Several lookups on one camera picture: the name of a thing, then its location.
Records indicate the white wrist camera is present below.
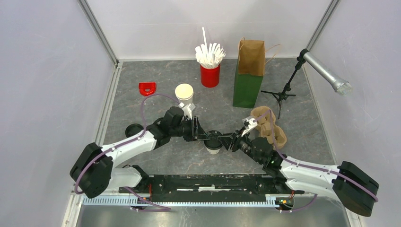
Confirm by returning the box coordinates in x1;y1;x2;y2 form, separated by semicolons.
179;103;196;120
241;116;258;137

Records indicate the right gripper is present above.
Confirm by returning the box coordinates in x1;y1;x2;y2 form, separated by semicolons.
217;126;262;165

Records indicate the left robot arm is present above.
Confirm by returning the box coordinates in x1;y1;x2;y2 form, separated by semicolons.
70;106;209;198

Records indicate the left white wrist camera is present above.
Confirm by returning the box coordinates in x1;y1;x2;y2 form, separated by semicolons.
179;103;196;120

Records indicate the black coffee cup lid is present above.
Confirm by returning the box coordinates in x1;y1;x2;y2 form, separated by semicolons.
204;130;222;148

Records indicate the red straw holder cup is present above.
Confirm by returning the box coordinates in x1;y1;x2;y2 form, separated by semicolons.
200;64;221;88

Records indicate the stack of paper cups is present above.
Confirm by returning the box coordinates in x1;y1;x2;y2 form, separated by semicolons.
174;83;194;105

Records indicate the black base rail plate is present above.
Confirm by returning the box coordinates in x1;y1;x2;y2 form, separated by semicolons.
132;174;304;202

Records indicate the silver microphone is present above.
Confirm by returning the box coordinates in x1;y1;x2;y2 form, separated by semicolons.
300;49;353;96

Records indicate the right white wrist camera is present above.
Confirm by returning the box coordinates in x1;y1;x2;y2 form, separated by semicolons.
241;116;258;137

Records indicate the green and brown paper bag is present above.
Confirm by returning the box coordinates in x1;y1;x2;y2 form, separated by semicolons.
232;37;281;108

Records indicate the brown pulp cup carrier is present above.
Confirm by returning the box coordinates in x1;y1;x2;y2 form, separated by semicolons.
250;106;287;149

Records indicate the bundle of white straws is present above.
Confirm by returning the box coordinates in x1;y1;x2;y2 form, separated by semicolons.
195;27;226;69

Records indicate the stack of black lids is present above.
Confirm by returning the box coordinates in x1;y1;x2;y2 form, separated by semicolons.
125;123;144;138

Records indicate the red plastic bracket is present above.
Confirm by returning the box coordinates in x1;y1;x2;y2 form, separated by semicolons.
138;82;157;96

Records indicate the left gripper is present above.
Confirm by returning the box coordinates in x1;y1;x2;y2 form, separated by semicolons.
170;116;209;142

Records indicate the white paper coffee cup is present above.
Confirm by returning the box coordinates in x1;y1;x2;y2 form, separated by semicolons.
206;147;221;155

